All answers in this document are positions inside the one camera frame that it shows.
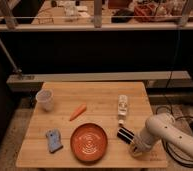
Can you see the translucent beige pusher tool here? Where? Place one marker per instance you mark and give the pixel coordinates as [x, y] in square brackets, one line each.
[134, 151]

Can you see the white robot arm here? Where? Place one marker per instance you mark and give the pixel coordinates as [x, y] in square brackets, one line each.
[158, 127]

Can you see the orange ribbed plate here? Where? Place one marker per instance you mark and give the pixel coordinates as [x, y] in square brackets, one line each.
[89, 142]

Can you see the small clear plastic bottle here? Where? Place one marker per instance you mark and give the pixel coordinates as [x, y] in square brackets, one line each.
[122, 109]

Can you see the orange carrot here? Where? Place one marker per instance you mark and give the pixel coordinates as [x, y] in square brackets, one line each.
[82, 108]

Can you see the blue sponge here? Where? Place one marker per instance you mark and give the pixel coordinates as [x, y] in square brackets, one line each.
[54, 140]

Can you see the clear plastic cup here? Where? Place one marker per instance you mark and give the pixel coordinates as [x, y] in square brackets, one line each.
[45, 99]

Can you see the grey low shelf ledge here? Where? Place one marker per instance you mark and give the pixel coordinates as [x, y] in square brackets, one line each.
[159, 79]

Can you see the metal support pole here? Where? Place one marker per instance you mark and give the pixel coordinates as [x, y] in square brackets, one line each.
[16, 69]

